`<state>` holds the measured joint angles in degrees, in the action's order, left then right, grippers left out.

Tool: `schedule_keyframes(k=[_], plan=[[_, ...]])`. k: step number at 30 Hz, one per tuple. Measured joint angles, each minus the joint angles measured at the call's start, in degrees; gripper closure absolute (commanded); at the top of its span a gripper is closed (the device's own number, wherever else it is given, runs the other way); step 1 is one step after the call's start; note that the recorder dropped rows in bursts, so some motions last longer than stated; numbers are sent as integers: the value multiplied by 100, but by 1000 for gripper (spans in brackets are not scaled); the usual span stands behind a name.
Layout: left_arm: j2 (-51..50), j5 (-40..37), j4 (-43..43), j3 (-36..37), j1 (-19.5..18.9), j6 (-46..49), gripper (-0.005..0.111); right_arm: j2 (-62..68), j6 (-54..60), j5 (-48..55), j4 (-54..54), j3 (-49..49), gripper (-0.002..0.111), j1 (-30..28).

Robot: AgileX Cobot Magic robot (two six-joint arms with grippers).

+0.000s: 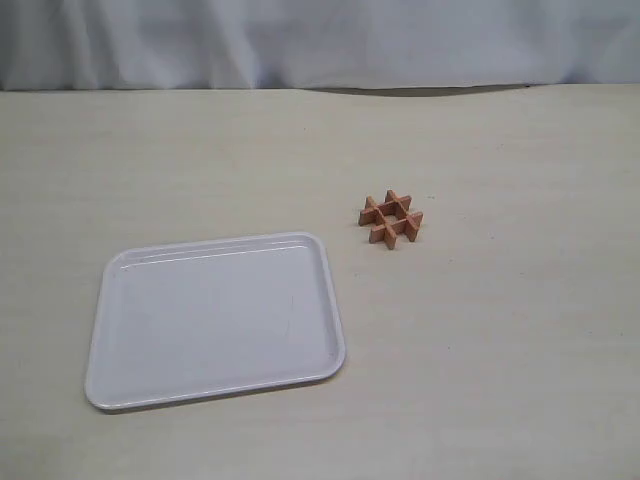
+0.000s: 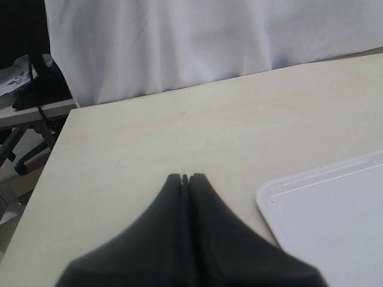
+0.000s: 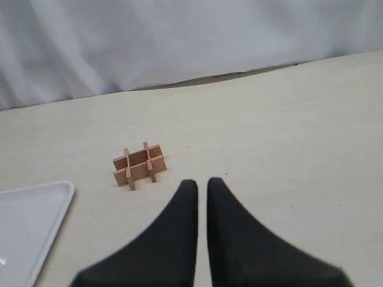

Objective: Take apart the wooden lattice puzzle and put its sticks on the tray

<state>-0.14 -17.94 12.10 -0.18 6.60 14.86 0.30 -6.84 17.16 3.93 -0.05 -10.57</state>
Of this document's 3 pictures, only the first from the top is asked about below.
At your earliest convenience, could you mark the wooden notched piece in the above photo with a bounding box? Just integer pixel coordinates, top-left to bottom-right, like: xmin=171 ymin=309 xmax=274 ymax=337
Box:
xmin=358 ymin=196 xmax=394 ymax=249
xmin=358 ymin=190 xmax=412 ymax=226
xmin=385 ymin=190 xmax=422 ymax=242
xmin=369 ymin=212 xmax=423 ymax=250

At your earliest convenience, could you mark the white plastic tray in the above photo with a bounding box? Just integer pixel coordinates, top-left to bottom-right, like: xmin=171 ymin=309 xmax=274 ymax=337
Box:
xmin=85 ymin=232 xmax=346 ymax=411

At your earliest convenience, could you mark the white backdrop cloth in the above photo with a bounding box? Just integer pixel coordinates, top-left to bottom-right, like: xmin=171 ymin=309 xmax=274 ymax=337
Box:
xmin=1 ymin=1 xmax=639 ymax=90

